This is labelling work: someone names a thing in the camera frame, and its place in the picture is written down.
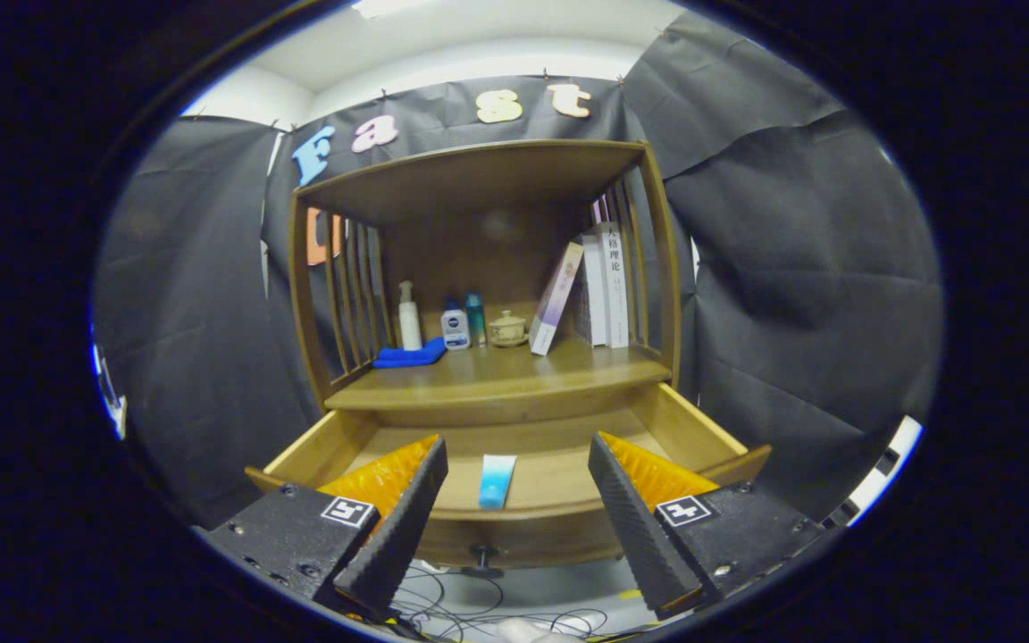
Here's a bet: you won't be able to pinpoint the blue folded cloth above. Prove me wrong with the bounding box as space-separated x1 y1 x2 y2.
372 337 448 369

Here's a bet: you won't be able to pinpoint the ceiling light panel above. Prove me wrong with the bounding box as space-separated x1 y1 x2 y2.
352 0 444 19

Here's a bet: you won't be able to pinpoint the brown wooden cabinet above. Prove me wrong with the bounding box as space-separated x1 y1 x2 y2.
245 138 773 577

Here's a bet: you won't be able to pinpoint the black floor cables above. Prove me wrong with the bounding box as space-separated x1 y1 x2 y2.
389 563 649 642

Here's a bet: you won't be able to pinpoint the white and black panel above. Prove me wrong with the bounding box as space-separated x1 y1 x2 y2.
823 415 924 528

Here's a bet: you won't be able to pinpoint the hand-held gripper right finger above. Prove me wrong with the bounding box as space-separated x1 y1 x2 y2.
588 431 828 622

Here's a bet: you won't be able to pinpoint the white bottle with blue cap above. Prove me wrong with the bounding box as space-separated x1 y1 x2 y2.
440 298 471 351

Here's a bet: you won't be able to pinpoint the blue cosmetic tube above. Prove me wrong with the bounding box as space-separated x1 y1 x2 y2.
478 454 518 511

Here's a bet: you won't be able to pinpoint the beige lidded teacup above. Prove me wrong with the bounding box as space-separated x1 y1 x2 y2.
488 310 529 348

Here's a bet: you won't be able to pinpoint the wooden countertop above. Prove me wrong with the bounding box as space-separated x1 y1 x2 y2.
325 335 672 413

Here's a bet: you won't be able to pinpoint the wooden drawer with black knob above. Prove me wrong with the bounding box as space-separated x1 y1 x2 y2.
245 382 773 577

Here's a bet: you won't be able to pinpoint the white pump bottle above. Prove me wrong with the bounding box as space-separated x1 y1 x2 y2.
397 280 422 351

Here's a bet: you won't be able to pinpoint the pink and white book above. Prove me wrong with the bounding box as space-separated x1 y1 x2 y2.
528 241 585 356

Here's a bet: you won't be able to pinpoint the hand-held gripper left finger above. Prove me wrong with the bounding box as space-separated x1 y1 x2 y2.
202 435 449 622

